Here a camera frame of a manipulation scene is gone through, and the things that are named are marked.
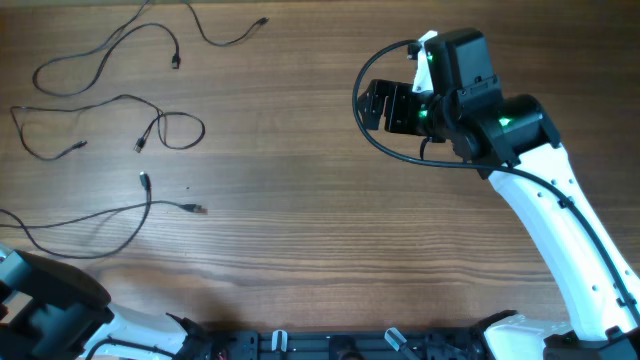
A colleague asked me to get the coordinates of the black USB cable thin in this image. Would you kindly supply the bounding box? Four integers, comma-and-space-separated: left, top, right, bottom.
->
8, 93, 207, 162

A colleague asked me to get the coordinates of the black USB cable thick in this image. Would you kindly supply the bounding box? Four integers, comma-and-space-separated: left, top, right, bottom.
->
0, 171, 209, 260

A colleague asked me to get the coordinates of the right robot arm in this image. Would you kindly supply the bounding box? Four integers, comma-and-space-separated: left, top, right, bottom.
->
351, 28, 639, 359

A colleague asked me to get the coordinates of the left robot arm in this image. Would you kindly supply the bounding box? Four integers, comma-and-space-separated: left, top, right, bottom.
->
1, 246, 213, 360

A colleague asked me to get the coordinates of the right camera cable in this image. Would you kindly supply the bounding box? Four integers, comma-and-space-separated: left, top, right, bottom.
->
351, 38, 640, 326

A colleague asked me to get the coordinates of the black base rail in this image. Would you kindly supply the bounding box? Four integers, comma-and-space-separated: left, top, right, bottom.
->
199, 327, 567, 360

